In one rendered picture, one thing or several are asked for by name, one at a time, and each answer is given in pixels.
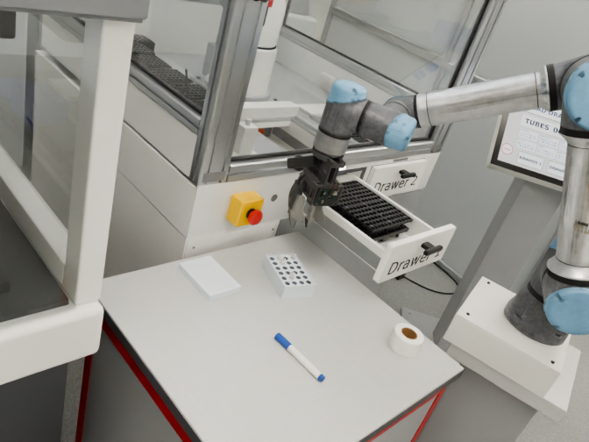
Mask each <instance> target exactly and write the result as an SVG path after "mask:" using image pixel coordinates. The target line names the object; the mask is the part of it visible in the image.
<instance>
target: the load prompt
mask: <svg viewBox="0 0 589 442"><path fill-rule="evenodd" d="M525 111H526V112H528V113H531V114H534V115H537V116H539V117H542V118H547V119H550V120H553V121H556V122H558V123H560V120H561V110H555V111H550V112H548V111H546V110H545V109H543V108H541V109H534V110H525Z"/></svg>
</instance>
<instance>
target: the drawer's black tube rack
mask: <svg viewBox="0 0 589 442"><path fill-rule="evenodd" d="M340 183H341V184H342V185H343V186H344V188H343V191H342V194H341V196H340V198H339V201H338V204H337V206H329V207H330V208H332V209H333V210H334V211H335V212H336V213H338V214H339V215H340V216H342V217H343V218H345V219H346V220H347V221H349V222H350V223H351V224H353V225H354V226H356V227H357V228H358V229H360V230H361V231H362V232H363V233H364V234H366V235H367V236H368V237H370V238H371V239H373V240H374V241H377V240H379V241H380V242H382V240H383V239H385V238H388V237H392V236H394V235H395V236H396V237H398V236H399V234H400V233H404V232H408V230H409V228H408V227H407V226H406V225H397V226H394V227H391V228H387V229H384V230H381V231H377V232H371V231H370V230H368V229H367V228H368V226H373V225H377V224H381V223H385V222H390V221H391V220H395V219H398V218H401V217H407V216H408V215H406V214H405V213H403V212H402V211H400V210H398V209H397V208H396V207H394V206H393V205H392V204H390V203H389V202H387V201H386V200H384V199H383V198H381V197H380V196H378V195H377V194H375V193H374V192H372V191H371V190H370V189H368V188H367V187H366V186H364V185H363V184H361V183H360V182H358V181H356V180H355V181H350V182H340Z"/></svg>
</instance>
